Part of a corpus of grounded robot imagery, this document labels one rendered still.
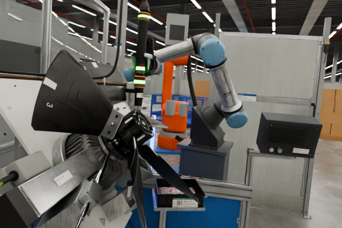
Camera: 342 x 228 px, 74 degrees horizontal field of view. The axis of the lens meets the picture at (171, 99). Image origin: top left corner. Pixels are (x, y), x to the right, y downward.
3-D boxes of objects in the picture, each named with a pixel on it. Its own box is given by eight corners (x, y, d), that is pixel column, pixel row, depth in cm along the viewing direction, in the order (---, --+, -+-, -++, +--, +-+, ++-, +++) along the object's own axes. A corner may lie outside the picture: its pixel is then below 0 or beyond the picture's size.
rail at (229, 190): (88, 179, 131) (89, 166, 130) (92, 177, 135) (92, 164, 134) (251, 201, 120) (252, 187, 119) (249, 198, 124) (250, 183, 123)
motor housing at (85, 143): (85, 208, 72) (117, 186, 70) (44, 148, 72) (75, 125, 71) (113, 178, 95) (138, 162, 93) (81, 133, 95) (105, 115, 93)
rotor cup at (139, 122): (120, 166, 74) (152, 144, 72) (94, 130, 74) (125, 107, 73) (133, 153, 88) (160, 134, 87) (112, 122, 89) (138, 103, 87)
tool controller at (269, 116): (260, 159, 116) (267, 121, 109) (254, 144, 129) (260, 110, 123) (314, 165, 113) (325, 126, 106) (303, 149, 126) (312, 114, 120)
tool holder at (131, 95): (126, 109, 84) (128, 83, 83) (121, 107, 90) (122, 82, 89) (149, 110, 88) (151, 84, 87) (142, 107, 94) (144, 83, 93)
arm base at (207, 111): (206, 109, 157) (217, 101, 154) (219, 127, 151) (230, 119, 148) (198, 108, 144) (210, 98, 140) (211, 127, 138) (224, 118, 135)
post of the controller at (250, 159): (245, 186, 120) (249, 149, 119) (244, 183, 123) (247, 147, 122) (251, 186, 120) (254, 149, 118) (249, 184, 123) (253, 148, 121)
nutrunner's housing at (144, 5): (134, 115, 87) (142, -8, 84) (131, 113, 90) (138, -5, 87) (143, 115, 89) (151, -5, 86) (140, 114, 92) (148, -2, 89)
